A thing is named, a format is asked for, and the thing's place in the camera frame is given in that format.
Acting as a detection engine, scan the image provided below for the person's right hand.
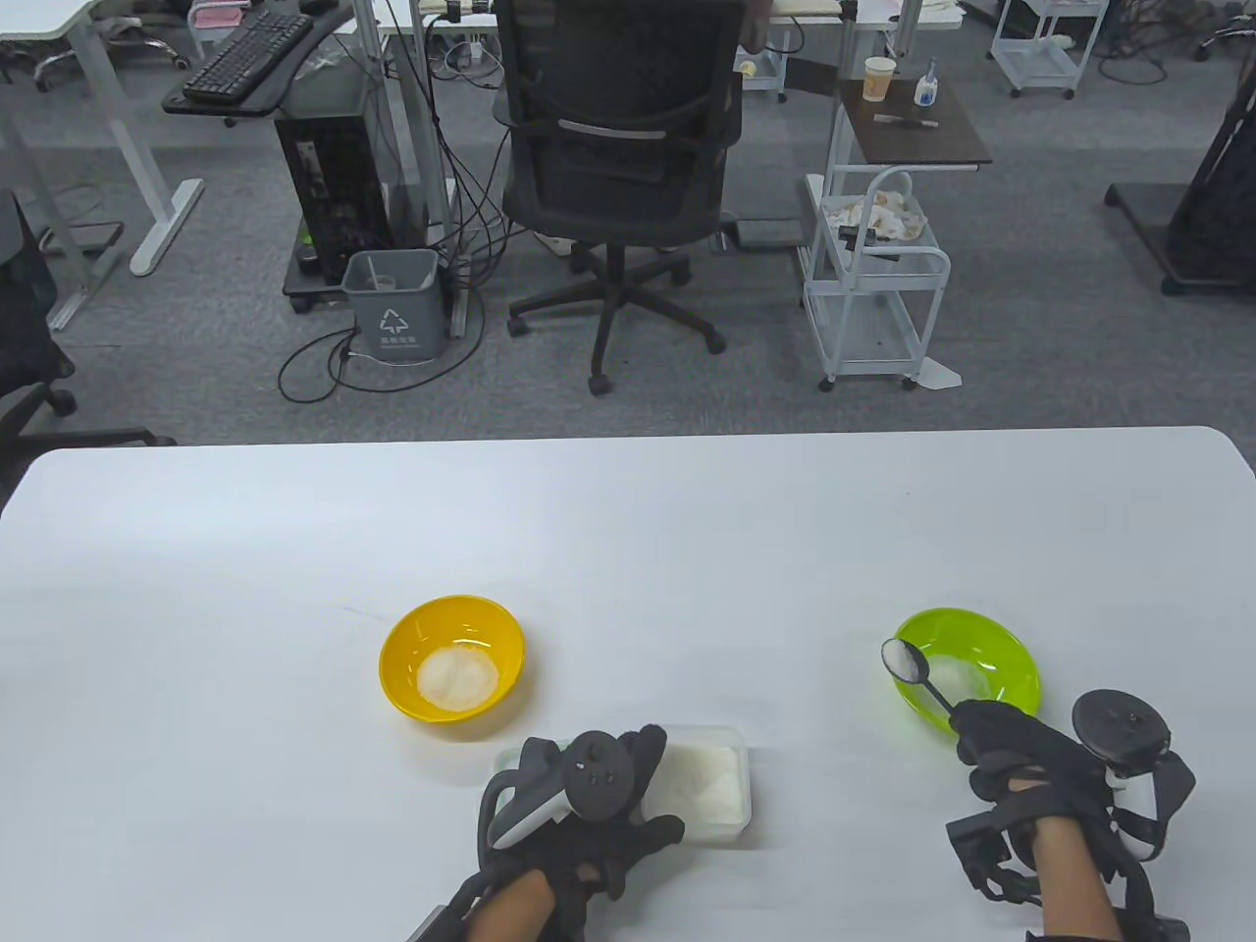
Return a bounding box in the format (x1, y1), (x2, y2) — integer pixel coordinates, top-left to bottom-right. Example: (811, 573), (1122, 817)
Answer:
(949, 699), (1115, 832)

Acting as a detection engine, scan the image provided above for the person's left hand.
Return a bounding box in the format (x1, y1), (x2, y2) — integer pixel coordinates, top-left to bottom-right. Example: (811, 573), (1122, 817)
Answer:
(510, 723), (686, 899)

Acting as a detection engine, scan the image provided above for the clear plastic sugar container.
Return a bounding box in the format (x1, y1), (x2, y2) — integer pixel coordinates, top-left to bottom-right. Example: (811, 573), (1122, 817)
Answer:
(643, 724), (752, 845)

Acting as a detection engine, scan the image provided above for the green bowl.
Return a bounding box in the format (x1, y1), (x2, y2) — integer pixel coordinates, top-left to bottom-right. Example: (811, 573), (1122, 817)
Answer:
(890, 607), (1042, 735)

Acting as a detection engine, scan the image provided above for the black spoon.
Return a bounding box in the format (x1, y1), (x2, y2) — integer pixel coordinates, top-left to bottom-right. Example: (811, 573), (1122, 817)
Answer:
(880, 638), (963, 717)

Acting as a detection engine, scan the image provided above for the yellow bowl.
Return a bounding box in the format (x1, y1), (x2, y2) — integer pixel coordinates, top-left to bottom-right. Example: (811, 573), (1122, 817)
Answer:
(379, 594), (526, 724)

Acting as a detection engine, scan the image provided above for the person's right forearm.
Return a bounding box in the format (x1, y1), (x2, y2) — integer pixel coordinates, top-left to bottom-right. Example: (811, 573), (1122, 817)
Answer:
(1025, 814), (1125, 938)

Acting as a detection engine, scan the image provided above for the person's left forearm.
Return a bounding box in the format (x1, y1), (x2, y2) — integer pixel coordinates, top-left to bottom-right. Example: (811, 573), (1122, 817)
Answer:
(459, 865), (555, 942)

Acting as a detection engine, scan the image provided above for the black and white controller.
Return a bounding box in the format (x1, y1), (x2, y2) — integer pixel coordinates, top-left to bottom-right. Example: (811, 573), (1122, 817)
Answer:
(478, 731), (634, 850)
(1072, 690), (1198, 864)

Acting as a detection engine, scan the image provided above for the white rolling basket cart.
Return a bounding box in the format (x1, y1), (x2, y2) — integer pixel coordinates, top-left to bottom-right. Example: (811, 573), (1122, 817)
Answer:
(800, 165), (953, 392)

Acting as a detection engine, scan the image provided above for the grey waste bin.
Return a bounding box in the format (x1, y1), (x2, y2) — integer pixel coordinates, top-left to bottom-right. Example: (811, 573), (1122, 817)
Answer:
(340, 248), (445, 362)

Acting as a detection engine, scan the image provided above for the crumpled white cloth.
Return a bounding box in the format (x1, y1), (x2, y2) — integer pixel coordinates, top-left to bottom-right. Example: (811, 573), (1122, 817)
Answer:
(822, 189), (928, 241)

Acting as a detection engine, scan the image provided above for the black equipment stand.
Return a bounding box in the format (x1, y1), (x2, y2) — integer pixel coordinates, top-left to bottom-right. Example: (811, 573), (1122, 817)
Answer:
(1104, 69), (1256, 295)

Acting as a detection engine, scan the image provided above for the dark brown side table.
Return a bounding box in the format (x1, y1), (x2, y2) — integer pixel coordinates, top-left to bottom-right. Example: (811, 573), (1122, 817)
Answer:
(837, 78), (992, 173)

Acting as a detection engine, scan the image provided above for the black mesh office chair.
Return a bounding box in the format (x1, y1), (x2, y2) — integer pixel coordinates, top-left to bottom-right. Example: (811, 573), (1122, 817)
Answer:
(491, 0), (744, 396)

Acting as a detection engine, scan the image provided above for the black computer tower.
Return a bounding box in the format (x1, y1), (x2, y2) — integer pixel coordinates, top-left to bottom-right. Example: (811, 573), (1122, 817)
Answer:
(274, 106), (393, 286)

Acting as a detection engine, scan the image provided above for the small white cart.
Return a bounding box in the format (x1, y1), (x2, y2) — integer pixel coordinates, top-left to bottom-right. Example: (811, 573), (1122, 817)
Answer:
(731, 25), (791, 104)

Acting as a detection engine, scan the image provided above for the black armchair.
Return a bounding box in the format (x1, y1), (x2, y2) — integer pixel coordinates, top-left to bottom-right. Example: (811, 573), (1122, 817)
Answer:
(0, 189), (178, 492)

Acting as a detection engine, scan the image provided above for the black keyboard tray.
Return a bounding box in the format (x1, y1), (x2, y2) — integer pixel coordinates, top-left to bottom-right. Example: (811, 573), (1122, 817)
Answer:
(162, 0), (356, 119)

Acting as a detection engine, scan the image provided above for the black keyboard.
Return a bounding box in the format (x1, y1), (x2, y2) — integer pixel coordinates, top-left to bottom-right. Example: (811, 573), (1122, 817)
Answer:
(183, 8), (315, 104)

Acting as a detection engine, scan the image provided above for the black cable bundle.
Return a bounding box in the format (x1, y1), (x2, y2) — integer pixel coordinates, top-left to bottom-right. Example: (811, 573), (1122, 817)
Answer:
(278, 0), (516, 403)

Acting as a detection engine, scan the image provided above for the white wire cart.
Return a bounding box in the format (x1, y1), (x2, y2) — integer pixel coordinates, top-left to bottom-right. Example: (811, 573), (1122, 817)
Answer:
(989, 0), (1110, 99)

